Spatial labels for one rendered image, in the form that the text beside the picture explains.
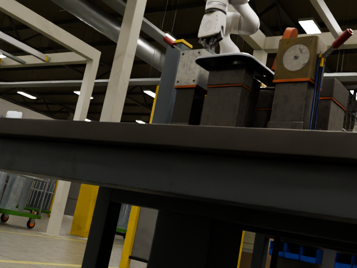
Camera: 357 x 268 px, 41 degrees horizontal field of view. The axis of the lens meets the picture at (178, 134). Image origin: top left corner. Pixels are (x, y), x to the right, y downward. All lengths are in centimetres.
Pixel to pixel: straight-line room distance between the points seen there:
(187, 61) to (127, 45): 877
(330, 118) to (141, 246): 368
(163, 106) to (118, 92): 834
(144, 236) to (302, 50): 382
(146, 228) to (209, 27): 332
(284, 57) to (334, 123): 29
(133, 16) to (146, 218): 631
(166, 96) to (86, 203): 805
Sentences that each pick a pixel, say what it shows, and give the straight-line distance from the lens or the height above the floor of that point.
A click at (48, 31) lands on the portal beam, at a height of 332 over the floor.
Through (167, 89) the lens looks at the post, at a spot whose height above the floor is 97.
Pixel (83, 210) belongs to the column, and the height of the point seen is 52.
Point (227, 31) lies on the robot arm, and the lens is 233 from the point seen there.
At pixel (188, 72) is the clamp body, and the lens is 146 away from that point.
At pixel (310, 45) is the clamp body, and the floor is 103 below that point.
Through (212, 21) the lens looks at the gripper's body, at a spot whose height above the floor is 129.
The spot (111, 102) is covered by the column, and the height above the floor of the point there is 277.
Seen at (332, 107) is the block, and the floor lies 94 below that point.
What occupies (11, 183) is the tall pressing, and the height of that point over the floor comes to 77.
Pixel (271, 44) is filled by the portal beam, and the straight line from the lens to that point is 714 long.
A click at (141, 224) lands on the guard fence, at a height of 50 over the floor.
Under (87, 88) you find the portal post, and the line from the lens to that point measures 900.
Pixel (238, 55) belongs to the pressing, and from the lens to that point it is 130.
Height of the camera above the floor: 52
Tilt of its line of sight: 11 degrees up
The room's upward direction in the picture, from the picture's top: 11 degrees clockwise
